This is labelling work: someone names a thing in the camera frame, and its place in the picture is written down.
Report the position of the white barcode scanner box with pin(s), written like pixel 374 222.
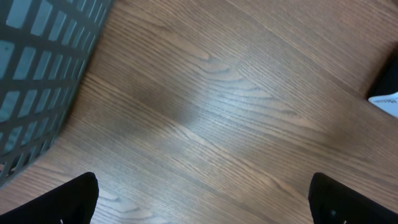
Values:
pixel 383 91

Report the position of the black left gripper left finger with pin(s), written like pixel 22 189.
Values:
pixel 71 203

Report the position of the grey plastic mesh basket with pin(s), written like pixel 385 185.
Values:
pixel 46 46

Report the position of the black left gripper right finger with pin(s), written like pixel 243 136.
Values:
pixel 332 202

